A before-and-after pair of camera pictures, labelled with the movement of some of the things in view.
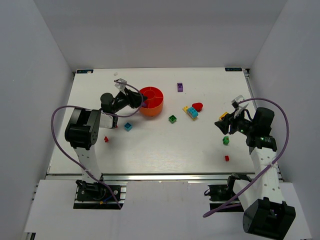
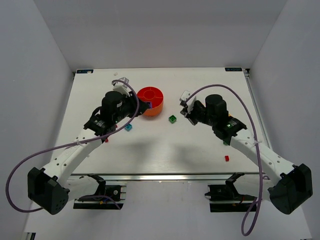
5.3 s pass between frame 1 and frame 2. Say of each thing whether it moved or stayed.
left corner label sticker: stayed
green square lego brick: stayed
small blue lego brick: stayed
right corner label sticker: stayed
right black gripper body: moved
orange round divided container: stayed
